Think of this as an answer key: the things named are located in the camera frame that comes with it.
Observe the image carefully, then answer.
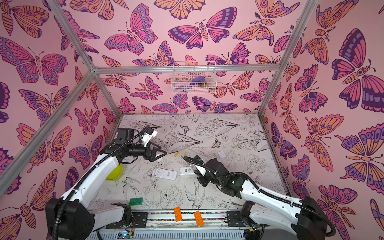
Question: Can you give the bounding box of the left orange toy brick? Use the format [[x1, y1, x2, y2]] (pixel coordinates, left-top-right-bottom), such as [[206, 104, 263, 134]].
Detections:
[[174, 207, 183, 222]]

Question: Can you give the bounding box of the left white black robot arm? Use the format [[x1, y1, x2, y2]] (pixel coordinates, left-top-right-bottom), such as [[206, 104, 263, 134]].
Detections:
[[45, 126, 167, 240]]

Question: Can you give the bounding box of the small white remote control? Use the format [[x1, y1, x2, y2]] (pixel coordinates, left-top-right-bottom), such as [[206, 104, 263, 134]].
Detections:
[[180, 167, 195, 176]]

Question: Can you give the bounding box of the right orange toy brick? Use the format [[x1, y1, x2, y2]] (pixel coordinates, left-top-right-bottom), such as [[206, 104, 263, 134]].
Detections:
[[194, 211, 204, 228]]

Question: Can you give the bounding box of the white battery cover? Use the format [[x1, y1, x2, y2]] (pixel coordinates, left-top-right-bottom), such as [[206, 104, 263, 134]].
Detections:
[[218, 151, 226, 159]]

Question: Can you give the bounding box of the green toy brick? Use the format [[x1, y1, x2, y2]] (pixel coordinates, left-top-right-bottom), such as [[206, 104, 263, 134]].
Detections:
[[130, 198, 143, 206]]

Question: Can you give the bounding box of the purple object in basket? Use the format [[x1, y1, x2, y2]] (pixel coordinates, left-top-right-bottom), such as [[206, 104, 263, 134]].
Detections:
[[191, 76, 206, 85]]

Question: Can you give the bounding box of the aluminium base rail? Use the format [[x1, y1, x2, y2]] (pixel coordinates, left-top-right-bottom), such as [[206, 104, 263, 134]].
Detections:
[[59, 209, 316, 240]]

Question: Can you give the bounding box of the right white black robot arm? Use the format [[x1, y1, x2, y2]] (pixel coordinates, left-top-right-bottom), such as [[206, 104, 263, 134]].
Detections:
[[190, 156, 336, 240]]

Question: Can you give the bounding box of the orange toy brick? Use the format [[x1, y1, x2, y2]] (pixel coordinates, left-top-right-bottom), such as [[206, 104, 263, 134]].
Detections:
[[194, 211, 204, 228], [174, 207, 183, 222]]

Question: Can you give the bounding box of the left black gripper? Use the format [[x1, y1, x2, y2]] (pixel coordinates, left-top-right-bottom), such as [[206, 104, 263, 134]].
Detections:
[[125, 141, 166, 163]]

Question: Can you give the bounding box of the white wire basket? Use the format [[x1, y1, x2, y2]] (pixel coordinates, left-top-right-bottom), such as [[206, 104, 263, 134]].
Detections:
[[170, 61, 217, 95]]

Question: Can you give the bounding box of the lime green round object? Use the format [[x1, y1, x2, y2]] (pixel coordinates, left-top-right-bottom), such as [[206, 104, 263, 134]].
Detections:
[[106, 165, 123, 181]]

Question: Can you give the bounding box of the right black corrugated cable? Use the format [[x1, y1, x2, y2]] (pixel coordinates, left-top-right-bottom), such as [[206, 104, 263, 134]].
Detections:
[[182, 155, 337, 238]]

